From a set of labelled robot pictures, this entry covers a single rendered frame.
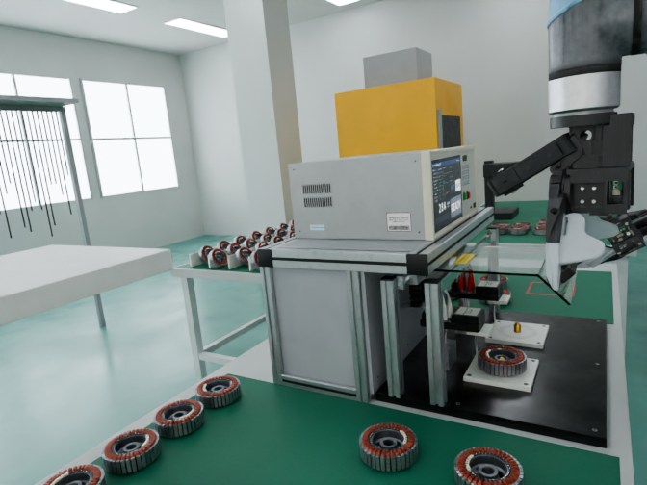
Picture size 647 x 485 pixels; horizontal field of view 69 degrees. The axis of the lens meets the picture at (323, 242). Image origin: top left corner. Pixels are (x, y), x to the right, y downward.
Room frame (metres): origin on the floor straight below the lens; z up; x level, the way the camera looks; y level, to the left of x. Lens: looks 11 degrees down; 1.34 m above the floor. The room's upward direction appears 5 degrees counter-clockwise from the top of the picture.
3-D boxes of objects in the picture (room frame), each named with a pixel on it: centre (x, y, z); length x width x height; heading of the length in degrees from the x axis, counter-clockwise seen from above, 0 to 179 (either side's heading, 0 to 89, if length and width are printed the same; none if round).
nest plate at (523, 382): (1.06, -0.41, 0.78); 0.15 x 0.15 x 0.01; 58
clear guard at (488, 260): (1.04, -0.39, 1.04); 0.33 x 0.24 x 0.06; 58
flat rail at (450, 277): (1.22, -0.38, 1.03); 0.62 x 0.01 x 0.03; 148
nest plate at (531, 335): (1.27, -0.53, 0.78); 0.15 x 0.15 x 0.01; 58
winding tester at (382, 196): (1.34, -0.20, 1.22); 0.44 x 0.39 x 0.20; 148
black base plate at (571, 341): (1.17, -0.46, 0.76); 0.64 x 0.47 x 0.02; 148
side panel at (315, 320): (1.10, 0.04, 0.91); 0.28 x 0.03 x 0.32; 58
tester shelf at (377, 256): (1.33, -0.20, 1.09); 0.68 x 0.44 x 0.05; 148
